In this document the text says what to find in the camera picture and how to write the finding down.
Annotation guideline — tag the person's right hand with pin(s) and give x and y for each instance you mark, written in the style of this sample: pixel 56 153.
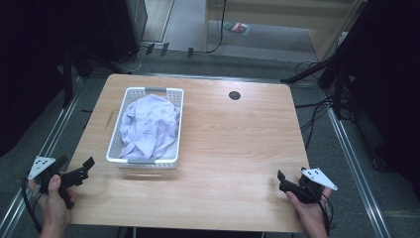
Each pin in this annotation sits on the person's right hand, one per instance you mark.
pixel 308 214

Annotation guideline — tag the white plastic basket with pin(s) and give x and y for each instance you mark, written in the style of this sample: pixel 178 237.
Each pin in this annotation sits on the white plastic basket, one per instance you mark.
pixel 114 150

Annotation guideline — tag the black metal stand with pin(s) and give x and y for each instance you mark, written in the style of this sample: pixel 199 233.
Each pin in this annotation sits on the black metal stand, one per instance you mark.
pixel 67 82

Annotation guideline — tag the light wooden shelf frame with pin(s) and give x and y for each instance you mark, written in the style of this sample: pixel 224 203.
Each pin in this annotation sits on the light wooden shelf frame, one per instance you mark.
pixel 264 20

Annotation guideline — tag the pale lilac printed cloth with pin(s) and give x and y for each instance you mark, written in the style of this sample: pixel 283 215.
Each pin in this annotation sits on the pale lilac printed cloth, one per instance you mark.
pixel 148 125

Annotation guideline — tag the metal floor rail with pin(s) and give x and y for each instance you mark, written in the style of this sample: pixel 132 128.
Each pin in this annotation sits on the metal floor rail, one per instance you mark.
pixel 356 172
pixel 49 142

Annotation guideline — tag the person's left hand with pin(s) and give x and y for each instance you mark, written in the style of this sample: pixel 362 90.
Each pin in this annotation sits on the person's left hand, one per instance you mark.
pixel 54 205

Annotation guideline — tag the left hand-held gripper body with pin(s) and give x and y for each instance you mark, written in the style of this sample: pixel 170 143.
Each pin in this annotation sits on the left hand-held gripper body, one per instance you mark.
pixel 42 165

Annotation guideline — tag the black cabinet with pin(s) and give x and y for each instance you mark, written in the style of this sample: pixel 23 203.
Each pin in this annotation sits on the black cabinet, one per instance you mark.
pixel 122 26

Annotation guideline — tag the colourful packet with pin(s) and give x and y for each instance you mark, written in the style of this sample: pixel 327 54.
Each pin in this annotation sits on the colourful packet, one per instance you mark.
pixel 236 27

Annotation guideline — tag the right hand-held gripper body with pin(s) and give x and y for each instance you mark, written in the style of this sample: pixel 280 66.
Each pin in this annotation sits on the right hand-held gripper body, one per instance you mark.
pixel 313 185

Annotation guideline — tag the black tripod stand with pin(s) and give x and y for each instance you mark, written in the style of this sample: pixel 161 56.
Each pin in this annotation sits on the black tripod stand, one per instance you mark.
pixel 336 86

